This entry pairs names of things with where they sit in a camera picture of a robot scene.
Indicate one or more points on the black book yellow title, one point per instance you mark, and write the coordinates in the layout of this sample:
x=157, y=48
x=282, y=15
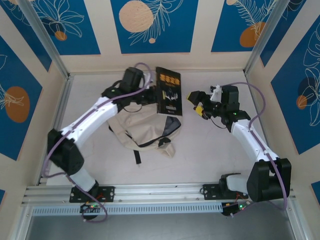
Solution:
x=170, y=92

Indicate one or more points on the beige canvas backpack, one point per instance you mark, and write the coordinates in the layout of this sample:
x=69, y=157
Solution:
x=142, y=127

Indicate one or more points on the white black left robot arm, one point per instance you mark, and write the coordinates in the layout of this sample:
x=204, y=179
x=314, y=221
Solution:
x=95, y=112

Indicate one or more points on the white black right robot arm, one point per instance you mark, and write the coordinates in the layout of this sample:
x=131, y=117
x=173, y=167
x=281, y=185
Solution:
x=250, y=140

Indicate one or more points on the small circuit board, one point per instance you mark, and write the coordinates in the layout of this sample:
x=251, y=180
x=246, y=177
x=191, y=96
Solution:
x=91, y=207
x=232, y=208

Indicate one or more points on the aluminium table side rail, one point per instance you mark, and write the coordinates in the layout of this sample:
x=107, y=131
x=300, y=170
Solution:
x=257, y=110
x=63, y=105

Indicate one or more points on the aluminium frame post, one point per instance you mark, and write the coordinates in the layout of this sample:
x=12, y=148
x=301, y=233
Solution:
x=265, y=35
x=43, y=37

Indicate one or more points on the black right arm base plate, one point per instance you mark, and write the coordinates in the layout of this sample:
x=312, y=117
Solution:
x=210, y=191

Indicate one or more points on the aluminium mounting rail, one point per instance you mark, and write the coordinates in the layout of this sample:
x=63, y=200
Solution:
x=155, y=192

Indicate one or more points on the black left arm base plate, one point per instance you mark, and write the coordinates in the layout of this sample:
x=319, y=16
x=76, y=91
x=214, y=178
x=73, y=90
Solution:
x=108, y=193

